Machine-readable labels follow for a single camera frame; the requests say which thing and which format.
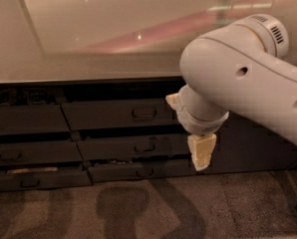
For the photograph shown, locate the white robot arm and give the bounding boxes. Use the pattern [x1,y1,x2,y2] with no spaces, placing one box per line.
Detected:
[165,14,297,171]

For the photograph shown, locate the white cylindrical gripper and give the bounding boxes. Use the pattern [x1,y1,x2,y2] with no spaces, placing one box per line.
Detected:
[165,85,229,171]

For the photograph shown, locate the dark grey cabinet door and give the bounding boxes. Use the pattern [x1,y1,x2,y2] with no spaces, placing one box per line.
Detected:
[202,113,297,174]

